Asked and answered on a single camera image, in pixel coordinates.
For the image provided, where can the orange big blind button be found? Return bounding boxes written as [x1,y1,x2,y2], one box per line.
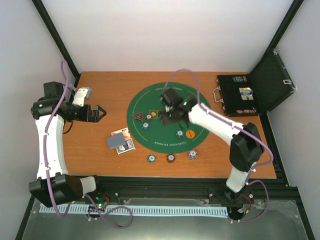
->
[185,129,196,139]

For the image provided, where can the red triangular dealer button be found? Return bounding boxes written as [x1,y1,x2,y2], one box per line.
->
[133,111,144,122]

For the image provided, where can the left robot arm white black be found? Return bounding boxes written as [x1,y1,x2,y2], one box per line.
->
[28,81,107,208]

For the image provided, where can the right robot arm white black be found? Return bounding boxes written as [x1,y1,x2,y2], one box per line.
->
[160,96,265,202]

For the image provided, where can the grey card box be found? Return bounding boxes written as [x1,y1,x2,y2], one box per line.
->
[106,132,126,150]

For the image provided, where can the round green poker mat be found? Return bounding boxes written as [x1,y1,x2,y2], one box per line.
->
[126,82,209,154]

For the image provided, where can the blue playing card deck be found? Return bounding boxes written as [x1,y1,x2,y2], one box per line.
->
[116,138,136,155]

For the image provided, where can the white poker chip stack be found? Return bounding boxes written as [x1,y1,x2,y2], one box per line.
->
[188,149,198,160]

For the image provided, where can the red poker chip stack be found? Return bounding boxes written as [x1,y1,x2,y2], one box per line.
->
[166,154,176,163]

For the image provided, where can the teal poker chip stack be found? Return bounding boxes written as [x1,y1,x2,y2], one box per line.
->
[147,154,157,163]

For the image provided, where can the red chips in case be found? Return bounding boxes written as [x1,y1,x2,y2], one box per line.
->
[236,109,256,114]

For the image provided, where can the teal chips in case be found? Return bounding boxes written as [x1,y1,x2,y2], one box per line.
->
[232,75,247,83]

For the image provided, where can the card deck in case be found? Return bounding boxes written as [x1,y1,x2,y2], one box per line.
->
[239,87,254,101]

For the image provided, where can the black poker case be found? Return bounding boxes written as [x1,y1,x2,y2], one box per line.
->
[212,47,297,117]

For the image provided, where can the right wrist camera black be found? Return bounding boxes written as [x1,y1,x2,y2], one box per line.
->
[160,88,183,112]

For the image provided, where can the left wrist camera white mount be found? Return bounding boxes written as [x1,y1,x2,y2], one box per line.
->
[72,87,93,107]

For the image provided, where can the light blue cable duct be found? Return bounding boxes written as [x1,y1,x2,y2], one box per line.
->
[39,203,228,218]

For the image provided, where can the black aluminium frame rail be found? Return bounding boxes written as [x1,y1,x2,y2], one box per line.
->
[32,174,301,208]

